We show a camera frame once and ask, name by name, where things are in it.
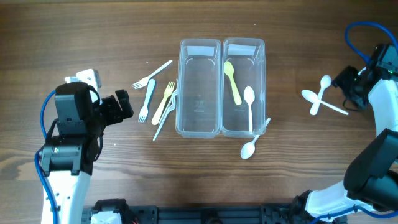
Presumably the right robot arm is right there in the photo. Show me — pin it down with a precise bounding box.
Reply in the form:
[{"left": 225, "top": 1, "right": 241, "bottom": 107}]
[{"left": 287, "top": 44, "right": 397, "bottom": 223}]

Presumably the left clear plastic container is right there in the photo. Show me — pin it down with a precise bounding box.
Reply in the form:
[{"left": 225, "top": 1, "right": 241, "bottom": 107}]
[{"left": 175, "top": 39, "right": 221, "bottom": 138}]

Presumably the yellow plastic fork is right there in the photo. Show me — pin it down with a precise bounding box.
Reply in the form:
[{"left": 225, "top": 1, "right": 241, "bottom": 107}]
[{"left": 151, "top": 81, "right": 175, "bottom": 125}]

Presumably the white spoon bowl down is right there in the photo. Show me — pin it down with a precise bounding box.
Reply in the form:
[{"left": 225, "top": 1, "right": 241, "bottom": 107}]
[{"left": 240, "top": 135, "right": 260, "bottom": 159}]

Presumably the right clear plastic container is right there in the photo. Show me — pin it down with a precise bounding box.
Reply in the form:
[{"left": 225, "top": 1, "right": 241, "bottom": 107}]
[{"left": 221, "top": 37, "right": 267, "bottom": 138}]

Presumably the light blue plastic fork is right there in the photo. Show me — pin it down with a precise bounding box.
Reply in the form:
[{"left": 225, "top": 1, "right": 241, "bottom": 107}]
[{"left": 138, "top": 79, "right": 156, "bottom": 123}]

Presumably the white spoon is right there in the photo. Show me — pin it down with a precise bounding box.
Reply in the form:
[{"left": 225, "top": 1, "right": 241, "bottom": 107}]
[
  {"left": 244, "top": 86, "right": 255, "bottom": 132},
  {"left": 310, "top": 75, "right": 331, "bottom": 116}
]

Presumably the clear plastic knife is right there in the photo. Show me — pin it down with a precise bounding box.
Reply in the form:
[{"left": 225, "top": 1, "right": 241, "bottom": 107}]
[{"left": 153, "top": 86, "right": 178, "bottom": 141}]

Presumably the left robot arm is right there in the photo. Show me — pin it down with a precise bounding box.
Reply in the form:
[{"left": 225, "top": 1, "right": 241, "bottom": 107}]
[{"left": 35, "top": 82, "right": 134, "bottom": 223}]

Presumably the white plastic fork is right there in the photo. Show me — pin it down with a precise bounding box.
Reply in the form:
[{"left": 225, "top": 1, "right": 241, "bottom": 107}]
[{"left": 132, "top": 60, "right": 173, "bottom": 89}]

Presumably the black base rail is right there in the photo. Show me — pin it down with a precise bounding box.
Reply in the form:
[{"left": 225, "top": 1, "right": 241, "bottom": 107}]
[{"left": 82, "top": 198, "right": 348, "bottom": 224}]

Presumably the right blue cable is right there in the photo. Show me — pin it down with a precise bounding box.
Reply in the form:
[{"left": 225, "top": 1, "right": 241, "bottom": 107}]
[{"left": 310, "top": 21, "right": 398, "bottom": 224}]

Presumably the clear plastic container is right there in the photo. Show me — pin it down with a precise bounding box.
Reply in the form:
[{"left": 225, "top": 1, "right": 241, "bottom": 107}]
[
  {"left": 221, "top": 37, "right": 267, "bottom": 138},
  {"left": 175, "top": 39, "right": 221, "bottom": 138}
]

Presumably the white spoon crosswise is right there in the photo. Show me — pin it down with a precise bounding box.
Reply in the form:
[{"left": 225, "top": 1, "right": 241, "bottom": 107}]
[{"left": 301, "top": 90, "right": 349, "bottom": 115}]

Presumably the clear plastic fork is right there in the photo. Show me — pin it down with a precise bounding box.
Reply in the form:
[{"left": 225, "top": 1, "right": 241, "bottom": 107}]
[{"left": 159, "top": 89, "right": 178, "bottom": 124}]

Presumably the yellow plastic spoon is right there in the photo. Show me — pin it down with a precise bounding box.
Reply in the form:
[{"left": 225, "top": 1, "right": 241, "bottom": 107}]
[{"left": 224, "top": 61, "right": 242, "bottom": 105}]

